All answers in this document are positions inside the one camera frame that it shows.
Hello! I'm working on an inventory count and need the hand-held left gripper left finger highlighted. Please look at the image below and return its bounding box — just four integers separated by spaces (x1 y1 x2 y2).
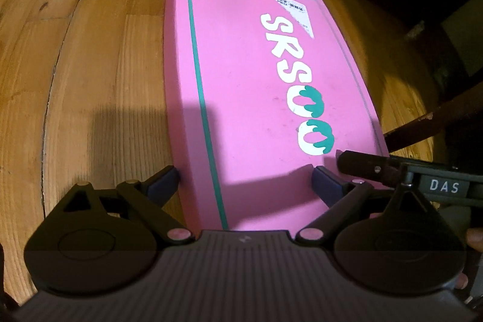
63 166 191 244

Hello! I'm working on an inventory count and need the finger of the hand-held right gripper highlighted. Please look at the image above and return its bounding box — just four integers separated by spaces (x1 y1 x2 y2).
335 150 405 187

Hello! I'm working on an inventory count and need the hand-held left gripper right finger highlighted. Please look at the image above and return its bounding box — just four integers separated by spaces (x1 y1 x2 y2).
295 166 435 246

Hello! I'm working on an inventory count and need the pink box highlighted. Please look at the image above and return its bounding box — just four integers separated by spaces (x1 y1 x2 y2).
164 0 390 232

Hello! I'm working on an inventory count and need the person's right hand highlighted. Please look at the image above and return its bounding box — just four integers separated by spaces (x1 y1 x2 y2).
455 227 483 292

